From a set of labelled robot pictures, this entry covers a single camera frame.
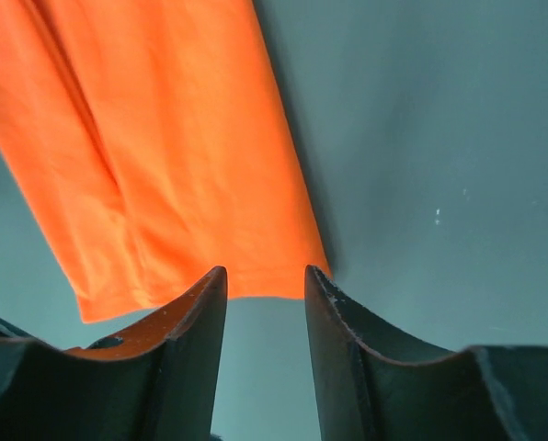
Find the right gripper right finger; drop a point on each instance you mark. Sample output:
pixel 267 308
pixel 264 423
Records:
pixel 374 381

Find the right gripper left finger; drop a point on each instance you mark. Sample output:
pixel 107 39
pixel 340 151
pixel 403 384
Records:
pixel 153 380

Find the orange t shirt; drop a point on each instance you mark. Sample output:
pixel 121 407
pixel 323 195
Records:
pixel 150 142

